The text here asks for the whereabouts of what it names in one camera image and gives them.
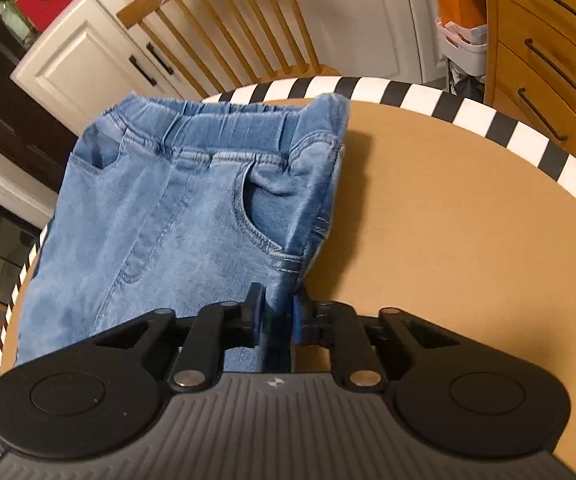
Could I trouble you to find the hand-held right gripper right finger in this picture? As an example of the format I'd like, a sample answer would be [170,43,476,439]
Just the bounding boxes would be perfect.
[293,287,461,393]

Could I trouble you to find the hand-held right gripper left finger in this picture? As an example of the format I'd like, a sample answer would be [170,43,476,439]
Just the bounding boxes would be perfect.
[90,282,263,393]

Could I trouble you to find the blue denim jeans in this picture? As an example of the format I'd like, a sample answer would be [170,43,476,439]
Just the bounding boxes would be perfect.
[15,92,351,373]

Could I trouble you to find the white cabinet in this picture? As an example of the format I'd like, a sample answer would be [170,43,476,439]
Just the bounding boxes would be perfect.
[10,0,449,136]

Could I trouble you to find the white storage bin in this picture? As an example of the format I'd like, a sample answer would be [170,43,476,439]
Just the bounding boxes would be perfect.
[435,17,489,76]

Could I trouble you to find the orange box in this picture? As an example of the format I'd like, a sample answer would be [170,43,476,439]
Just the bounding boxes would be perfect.
[435,0,486,28]

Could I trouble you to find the wooden drawer sideboard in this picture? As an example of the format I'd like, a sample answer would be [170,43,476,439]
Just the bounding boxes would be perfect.
[483,0,576,186]

